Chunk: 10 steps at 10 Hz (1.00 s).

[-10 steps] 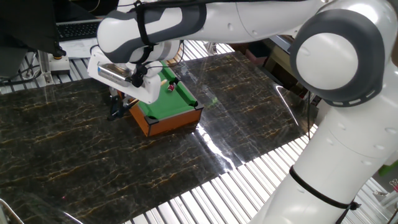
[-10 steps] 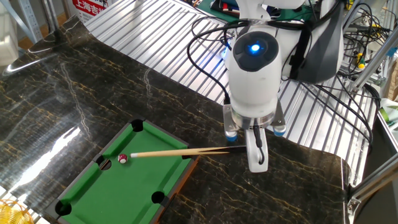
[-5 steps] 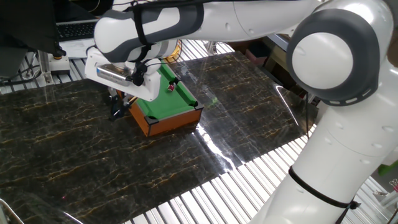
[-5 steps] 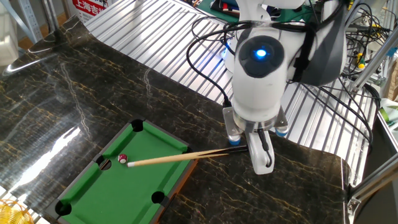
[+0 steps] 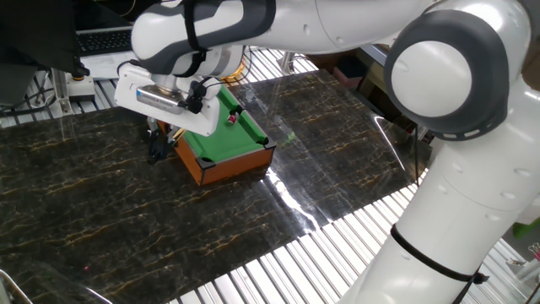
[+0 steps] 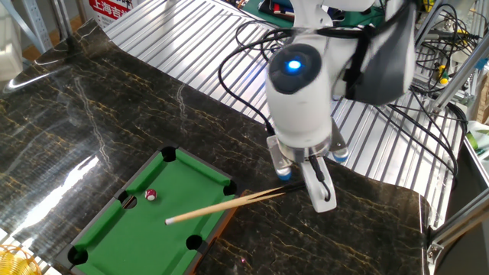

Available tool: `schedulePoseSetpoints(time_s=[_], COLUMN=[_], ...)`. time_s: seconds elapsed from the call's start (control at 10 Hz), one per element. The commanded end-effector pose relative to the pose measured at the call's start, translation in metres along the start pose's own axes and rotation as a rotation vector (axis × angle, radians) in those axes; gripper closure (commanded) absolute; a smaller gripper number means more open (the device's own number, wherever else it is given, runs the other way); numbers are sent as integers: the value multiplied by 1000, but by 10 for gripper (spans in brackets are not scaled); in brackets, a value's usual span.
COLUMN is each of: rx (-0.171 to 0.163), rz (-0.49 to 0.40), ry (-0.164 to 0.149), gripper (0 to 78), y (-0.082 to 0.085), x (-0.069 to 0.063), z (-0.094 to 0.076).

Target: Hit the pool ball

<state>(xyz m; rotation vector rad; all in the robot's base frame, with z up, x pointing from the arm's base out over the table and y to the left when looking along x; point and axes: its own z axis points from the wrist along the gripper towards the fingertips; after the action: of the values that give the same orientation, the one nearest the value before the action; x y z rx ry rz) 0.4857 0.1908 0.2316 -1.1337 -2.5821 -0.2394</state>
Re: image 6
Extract long black camera cable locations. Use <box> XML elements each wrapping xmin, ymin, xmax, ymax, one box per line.
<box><xmin>217</xmin><ymin>18</ymin><xmax>295</xmax><ymax>137</ymax></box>

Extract dark metal leg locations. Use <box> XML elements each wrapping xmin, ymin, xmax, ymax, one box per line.
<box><xmin>51</xmin><ymin>0</ymin><xmax>74</xmax><ymax>41</ymax></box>

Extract red white printed box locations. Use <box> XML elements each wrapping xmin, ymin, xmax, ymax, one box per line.
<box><xmin>88</xmin><ymin>0</ymin><xmax>134</xmax><ymax>28</ymax></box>

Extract aluminium frame corner profile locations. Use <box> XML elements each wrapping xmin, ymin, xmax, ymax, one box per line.
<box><xmin>426</xmin><ymin>186</ymin><xmax>489</xmax><ymax>265</ymax></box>

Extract mini green pool table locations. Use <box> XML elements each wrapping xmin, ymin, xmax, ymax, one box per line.
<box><xmin>55</xmin><ymin>143</ymin><xmax>245</xmax><ymax>275</ymax></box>

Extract wooden cue stick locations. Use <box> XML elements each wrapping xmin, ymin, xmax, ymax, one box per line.
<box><xmin>164</xmin><ymin>182</ymin><xmax>306</xmax><ymax>226</ymax></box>

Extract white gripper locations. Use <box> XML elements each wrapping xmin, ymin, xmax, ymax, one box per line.
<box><xmin>287</xmin><ymin>155</ymin><xmax>338</xmax><ymax>214</ymax></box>

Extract grey steel rack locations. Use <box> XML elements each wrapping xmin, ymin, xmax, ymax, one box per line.
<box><xmin>0</xmin><ymin>0</ymin><xmax>53</xmax><ymax>54</ymax></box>

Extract black cable bundle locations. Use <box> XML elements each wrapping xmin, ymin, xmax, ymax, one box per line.
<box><xmin>366</xmin><ymin>0</ymin><xmax>471</xmax><ymax>188</ymax></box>

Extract black marble pattern mat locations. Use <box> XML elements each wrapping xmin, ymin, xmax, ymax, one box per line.
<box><xmin>0</xmin><ymin>18</ymin><xmax>431</xmax><ymax>275</ymax></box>

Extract green white bag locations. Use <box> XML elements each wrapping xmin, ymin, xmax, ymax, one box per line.
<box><xmin>465</xmin><ymin>120</ymin><xmax>489</xmax><ymax>161</ymax></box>

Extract silver wrist camera blue ends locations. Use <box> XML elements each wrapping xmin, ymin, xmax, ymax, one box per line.
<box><xmin>266</xmin><ymin>121</ymin><xmax>351</xmax><ymax>181</ymax></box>

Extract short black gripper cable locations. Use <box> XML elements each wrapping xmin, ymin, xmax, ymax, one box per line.
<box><xmin>308</xmin><ymin>155</ymin><xmax>332</xmax><ymax>202</ymax></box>

